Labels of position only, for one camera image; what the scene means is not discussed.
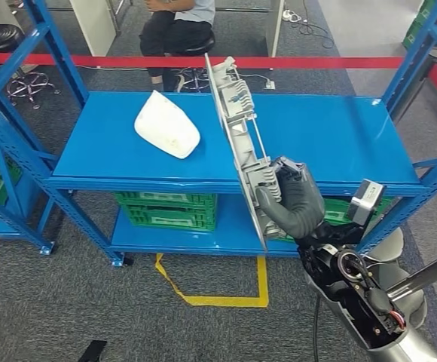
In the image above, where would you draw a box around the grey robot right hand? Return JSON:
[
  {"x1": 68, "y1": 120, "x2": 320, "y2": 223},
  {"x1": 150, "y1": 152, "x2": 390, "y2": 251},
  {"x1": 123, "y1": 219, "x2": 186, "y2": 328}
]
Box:
[{"x1": 255, "y1": 155, "x2": 327, "y2": 241}]

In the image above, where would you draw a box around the silver wheel hubcap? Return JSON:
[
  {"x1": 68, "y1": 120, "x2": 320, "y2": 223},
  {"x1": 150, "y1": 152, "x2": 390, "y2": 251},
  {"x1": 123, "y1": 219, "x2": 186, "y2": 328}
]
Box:
[{"x1": 205, "y1": 53, "x2": 283, "y2": 253}]

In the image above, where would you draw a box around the blue metal shelf rack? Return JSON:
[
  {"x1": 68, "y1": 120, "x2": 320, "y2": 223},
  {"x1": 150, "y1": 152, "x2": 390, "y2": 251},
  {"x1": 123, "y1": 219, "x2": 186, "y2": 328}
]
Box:
[
  {"x1": 0, "y1": 127, "x2": 56, "y2": 256},
  {"x1": 0, "y1": 0, "x2": 437, "y2": 268}
]

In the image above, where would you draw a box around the white mirror cover part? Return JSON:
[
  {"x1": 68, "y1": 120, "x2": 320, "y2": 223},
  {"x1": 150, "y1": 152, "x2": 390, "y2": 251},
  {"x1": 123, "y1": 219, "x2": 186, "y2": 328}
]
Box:
[{"x1": 134, "y1": 90, "x2": 201, "y2": 161}]

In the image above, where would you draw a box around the yellow floor tape outline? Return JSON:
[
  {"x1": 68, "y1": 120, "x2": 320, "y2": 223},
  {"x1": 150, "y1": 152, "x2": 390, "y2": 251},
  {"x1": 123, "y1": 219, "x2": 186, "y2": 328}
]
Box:
[{"x1": 155, "y1": 253, "x2": 269, "y2": 308}]

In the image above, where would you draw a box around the black round stool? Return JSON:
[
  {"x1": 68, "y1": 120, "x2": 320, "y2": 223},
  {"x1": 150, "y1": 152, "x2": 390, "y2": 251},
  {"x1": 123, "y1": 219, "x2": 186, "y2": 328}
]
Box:
[
  {"x1": 0, "y1": 23, "x2": 61, "y2": 110},
  {"x1": 163, "y1": 30, "x2": 217, "y2": 94}
]

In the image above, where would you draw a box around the green crate stack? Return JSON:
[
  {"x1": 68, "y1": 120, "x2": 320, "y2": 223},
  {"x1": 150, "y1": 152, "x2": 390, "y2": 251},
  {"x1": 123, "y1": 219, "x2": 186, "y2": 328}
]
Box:
[{"x1": 403, "y1": 0, "x2": 430, "y2": 49}]

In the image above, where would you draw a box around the person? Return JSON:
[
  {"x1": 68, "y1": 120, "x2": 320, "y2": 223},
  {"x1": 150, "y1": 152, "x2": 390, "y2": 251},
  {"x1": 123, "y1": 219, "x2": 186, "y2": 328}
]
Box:
[{"x1": 139, "y1": 0, "x2": 216, "y2": 93}]

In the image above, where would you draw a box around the black flat object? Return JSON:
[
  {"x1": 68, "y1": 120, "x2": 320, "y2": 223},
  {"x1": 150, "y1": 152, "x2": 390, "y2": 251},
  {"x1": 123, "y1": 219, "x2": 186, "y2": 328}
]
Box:
[{"x1": 78, "y1": 340, "x2": 107, "y2": 362}]

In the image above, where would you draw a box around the white panel table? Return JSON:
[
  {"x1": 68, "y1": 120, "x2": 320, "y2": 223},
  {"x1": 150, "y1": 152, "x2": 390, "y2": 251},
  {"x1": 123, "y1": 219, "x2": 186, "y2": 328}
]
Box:
[{"x1": 68, "y1": 0, "x2": 285, "y2": 58}]

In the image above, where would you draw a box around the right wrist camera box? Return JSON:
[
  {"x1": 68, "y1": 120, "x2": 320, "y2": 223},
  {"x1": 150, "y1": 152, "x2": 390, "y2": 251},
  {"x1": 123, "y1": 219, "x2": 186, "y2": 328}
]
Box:
[{"x1": 344, "y1": 179, "x2": 386, "y2": 227}]

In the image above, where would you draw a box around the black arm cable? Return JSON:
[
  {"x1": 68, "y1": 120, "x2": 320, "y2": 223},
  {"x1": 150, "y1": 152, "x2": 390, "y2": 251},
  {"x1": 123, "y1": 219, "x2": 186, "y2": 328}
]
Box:
[{"x1": 312, "y1": 294, "x2": 323, "y2": 362}]

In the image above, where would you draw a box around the black floor cable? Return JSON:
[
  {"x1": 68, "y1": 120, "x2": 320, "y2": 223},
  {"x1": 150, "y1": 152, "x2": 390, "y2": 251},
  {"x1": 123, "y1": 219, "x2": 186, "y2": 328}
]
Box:
[{"x1": 295, "y1": 0, "x2": 335, "y2": 50}]

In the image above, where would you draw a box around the steel frame table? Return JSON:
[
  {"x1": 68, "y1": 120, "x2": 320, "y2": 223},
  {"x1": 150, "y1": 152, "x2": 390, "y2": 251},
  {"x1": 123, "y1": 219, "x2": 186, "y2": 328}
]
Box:
[{"x1": 107, "y1": 0, "x2": 135, "y2": 36}]

